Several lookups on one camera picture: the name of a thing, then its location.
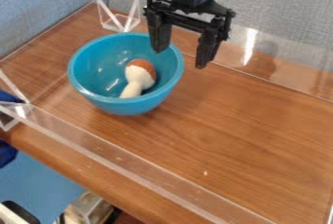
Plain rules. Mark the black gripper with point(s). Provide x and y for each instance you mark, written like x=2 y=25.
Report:
x=207 y=18

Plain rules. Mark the clear acrylic back barrier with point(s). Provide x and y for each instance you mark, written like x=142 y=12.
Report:
x=295 y=65

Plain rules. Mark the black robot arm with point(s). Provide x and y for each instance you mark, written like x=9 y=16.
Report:
x=202 y=16

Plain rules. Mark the clear acrylic barrier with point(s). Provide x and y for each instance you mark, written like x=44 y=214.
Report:
x=146 y=189
x=295 y=65

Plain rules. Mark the blue cloth object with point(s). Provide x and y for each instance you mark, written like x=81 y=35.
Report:
x=8 y=152

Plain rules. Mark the clear acrylic corner bracket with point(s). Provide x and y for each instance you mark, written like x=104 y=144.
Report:
x=115 y=21

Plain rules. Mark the white brown toy mushroom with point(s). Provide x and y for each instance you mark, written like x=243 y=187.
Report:
x=140 y=77

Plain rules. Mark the blue bowl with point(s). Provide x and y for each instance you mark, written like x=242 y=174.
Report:
x=96 y=72

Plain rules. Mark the clear acrylic front barrier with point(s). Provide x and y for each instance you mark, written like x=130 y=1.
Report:
x=146 y=189

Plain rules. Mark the black white object bottom left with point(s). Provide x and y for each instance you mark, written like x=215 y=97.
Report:
x=13 y=214

